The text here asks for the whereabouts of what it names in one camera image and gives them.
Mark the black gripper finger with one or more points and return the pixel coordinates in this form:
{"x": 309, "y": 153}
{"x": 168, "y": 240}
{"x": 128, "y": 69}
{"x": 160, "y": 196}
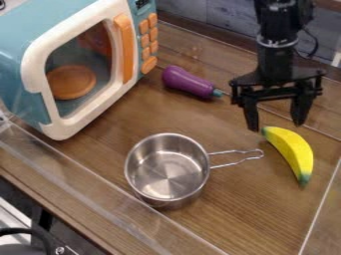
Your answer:
{"x": 301, "y": 105}
{"x": 250, "y": 113}

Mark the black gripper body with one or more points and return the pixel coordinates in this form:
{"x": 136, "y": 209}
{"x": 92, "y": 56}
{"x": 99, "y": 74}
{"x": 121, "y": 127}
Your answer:
{"x": 277, "y": 78}

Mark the yellow toy banana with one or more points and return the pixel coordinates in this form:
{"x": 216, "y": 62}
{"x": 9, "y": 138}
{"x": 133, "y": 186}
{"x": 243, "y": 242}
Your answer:
{"x": 294, "y": 150}

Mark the silver metal pot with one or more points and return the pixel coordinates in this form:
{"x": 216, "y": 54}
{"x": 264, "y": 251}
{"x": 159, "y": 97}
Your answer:
{"x": 167, "y": 169}

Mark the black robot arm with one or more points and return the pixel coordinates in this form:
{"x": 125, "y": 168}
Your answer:
{"x": 282, "y": 18}

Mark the purple toy eggplant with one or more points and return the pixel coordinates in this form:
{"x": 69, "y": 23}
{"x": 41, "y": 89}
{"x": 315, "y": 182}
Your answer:
{"x": 178, "y": 79}

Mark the orange microwave turntable plate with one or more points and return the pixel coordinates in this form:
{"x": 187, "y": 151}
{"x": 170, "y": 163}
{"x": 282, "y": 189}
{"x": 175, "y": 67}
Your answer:
{"x": 71, "y": 81}

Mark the blue white toy microwave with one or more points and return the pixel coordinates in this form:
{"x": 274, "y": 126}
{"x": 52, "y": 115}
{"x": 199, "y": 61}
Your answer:
{"x": 108, "y": 35}

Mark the clear acrylic right barrier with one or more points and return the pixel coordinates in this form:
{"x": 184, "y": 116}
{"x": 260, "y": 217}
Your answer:
{"x": 322, "y": 240}

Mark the clear acrylic barrier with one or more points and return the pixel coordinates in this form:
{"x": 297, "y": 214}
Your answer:
{"x": 95, "y": 207}
{"x": 322, "y": 240}

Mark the clear acrylic front barrier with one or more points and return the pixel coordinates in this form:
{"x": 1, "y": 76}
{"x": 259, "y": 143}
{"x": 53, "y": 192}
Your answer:
{"x": 95, "y": 207}

